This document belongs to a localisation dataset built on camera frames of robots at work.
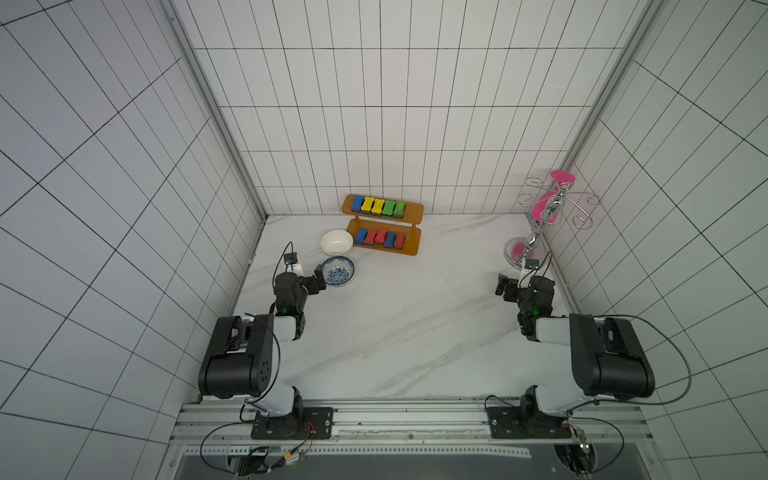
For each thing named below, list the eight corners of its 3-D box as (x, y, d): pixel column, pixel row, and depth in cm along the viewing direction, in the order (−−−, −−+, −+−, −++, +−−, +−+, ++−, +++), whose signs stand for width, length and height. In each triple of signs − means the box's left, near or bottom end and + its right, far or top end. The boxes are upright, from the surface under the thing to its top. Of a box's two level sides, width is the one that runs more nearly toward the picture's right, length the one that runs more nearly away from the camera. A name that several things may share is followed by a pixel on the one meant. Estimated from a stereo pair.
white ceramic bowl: (321, 257, 108) (318, 248, 104) (324, 239, 113) (322, 230, 109) (352, 257, 108) (350, 248, 104) (353, 239, 113) (352, 230, 109)
